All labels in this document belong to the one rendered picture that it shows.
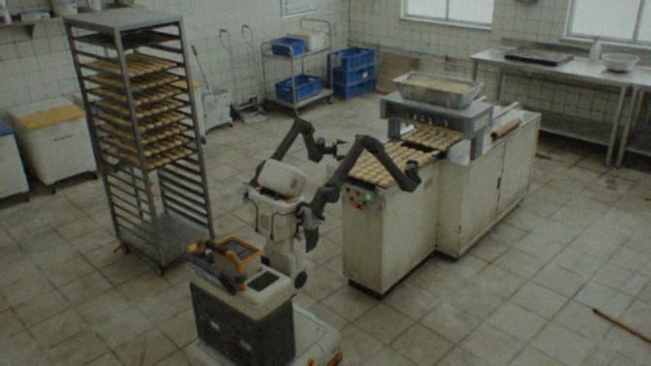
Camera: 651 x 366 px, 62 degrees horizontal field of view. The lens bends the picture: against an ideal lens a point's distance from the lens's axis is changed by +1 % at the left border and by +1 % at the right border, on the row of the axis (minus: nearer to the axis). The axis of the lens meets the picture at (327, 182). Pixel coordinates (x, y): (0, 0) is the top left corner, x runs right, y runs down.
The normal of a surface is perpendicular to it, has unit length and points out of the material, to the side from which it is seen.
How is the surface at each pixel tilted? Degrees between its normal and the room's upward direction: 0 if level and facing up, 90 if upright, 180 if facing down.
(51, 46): 90
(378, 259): 90
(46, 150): 91
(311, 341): 0
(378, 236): 90
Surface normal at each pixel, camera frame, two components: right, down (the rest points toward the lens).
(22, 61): 0.70, 0.30
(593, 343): -0.03, -0.90
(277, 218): -0.64, 0.22
